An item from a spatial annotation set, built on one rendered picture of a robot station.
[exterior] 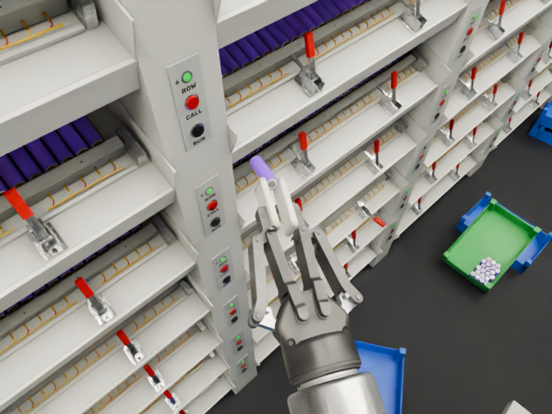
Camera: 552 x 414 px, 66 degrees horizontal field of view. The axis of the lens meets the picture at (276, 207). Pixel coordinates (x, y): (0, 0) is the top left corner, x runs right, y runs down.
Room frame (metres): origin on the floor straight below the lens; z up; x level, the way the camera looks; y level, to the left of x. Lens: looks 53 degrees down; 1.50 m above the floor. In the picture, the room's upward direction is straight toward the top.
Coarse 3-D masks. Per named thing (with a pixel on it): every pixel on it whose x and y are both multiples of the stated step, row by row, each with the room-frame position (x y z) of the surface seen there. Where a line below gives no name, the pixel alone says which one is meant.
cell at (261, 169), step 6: (258, 156) 0.40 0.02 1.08; (252, 162) 0.39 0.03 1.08; (258, 162) 0.38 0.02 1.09; (258, 168) 0.37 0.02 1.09; (264, 168) 0.37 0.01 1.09; (258, 174) 0.36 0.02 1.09; (264, 174) 0.35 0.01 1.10; (270, 174) 0.35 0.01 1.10; (270, 180) 0.34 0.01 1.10; (276, 180) 0.35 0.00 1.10; (270, 186) 0.34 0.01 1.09; (276, 186) 0.34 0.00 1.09
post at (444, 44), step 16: (480, 0) 0.87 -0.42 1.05; (464, 16) 0.84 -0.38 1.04; (480, 16) 0.89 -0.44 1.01; (448, 32) 0.85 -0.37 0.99; (432, 48) 0.87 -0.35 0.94; (448, 48) 0.84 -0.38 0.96; (448, 64) 0.84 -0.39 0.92; (448, 80) 0.87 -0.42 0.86; (432, 96) 0.84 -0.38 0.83; (448, 96) 0.89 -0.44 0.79; (416, 112) 0.86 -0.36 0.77; (432, 112) 0.85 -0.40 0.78; (432, 128) 0.87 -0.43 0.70; (400, 160) 0.86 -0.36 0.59; (416, 176) 0.89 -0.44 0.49; (400, 192) 0.84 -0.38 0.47; (384, 208) 0.86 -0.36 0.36; (384, 240) 0.85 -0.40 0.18
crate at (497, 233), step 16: (496, 208) 1.03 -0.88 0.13; (480, 224) 0.99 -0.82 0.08; (496, 224) 0.98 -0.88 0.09; (512, 224) 0.97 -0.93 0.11; (528, 224) 0.93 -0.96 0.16; (464, 240) 0.93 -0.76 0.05; (480, 240) 0.92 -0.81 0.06; (496, 240) 0.92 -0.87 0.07; (512, 240) 0.91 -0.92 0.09; (528, 240) 0.90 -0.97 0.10; (448, 256) 0.84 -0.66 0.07; (464, 256) 0.87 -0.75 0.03; (480, 256) 0.86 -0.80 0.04; (496, 256) 0.85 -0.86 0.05; (512, 256) 0.84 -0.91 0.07; (464, 272) 0.79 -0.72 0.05
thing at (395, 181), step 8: (392, 168) 0.87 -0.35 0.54; (392, 176) 0.86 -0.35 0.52; (400, 176) 0.84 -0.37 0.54; (384, 184) 0.84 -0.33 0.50; (392, 184) 0.85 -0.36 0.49; (400, 184) 0.84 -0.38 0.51; (376, 192) 0.81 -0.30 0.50; (384, 192) 0.82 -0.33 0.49; (392, 192) 0.82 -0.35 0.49; (368, 200) 0.78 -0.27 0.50; (376, 200) 0.79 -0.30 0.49; (384, 200) 0.79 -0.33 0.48; (368, 208) 0.76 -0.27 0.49; (376, 208) 0.76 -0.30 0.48; (344, 216) 0.72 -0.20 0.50; (352, 216) 0.73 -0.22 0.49; (368, 216) 0.73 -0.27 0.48; (336, 224) 0.70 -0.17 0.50; (344, 224) 0.70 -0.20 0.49; (352, 224) 0.70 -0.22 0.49; (360, 224) 0.71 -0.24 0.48; (328, 232) 0.67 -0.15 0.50; (336, 232) 0.67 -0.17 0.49; (344, 232) 0.67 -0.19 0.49; (328, 240) 0.65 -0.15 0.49; (336, 240) 0.65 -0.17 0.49; (272, 280) 0.52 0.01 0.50; (272, 288) 0.50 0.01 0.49; (248, 296) 0.48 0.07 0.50; (272, 296) 0.48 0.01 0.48
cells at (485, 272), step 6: (486, 258) 0.82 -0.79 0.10; (480, 264) 0.82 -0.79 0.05; (486, 264) 0.80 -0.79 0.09; (492, 264) 0.80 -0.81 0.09; (498, 264) 0.79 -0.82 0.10; (474, 270) 0.80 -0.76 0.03; (480, 270) 0.78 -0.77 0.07; (486, 270) 0.78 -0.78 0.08; (492, 270) 0.77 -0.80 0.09; (498, 270) 0.77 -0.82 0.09; (474, 276) 0.77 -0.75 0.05; (480, 276) 0.76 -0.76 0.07; (486, 276) 0.76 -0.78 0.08; (492, 276) 0.75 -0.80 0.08; (480, 282) 0.74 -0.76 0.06; (486, 282) 0.74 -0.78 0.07
